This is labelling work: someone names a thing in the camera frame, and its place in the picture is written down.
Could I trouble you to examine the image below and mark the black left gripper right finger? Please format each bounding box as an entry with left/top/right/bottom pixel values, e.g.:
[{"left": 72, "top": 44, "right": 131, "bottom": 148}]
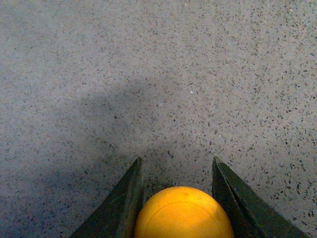
[{"left": 212, "top": 157, "right": 308, "bottom": 238}]

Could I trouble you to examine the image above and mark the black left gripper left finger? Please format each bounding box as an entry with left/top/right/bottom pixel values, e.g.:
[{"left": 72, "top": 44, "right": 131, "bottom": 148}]
[{"left": 71, "top": 157, "right": 144, "bottom": 238}]

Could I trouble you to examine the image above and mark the yellow mushroom push button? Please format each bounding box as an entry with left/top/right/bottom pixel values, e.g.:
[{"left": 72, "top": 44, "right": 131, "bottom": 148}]
[{"left": 134, "top": 186, "right": 235, "bottom": 238}]

